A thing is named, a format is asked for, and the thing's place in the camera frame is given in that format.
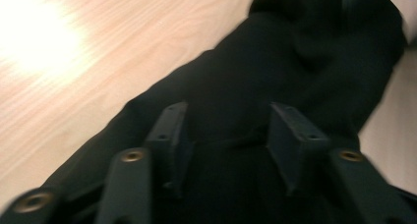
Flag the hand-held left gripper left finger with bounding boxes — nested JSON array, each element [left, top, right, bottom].
[[143, 101, 195, 199]]

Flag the black pants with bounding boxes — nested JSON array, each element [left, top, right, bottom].
[[45, 0, 408, 224]]

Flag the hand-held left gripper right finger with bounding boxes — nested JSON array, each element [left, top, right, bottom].
[[266, 101, 332, 196]]

